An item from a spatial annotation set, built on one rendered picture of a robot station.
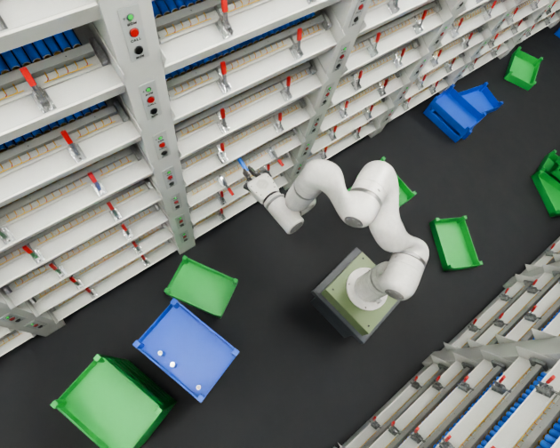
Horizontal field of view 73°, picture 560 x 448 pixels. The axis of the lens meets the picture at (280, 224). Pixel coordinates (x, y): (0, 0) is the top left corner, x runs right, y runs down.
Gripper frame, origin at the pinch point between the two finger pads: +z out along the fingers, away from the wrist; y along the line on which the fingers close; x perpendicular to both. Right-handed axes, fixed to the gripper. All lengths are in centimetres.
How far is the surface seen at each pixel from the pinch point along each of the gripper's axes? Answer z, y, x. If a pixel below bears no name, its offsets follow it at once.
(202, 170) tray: 4.0, 18.4, -11.4
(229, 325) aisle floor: -34, 36, 62
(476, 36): 8, -168, 7
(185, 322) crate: -34, 52, 13
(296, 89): 2.1, -22.7, -30.8
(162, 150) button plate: -1.7, 32.2, -38.2
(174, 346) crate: -39, 60, 14
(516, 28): 9, -227, 23
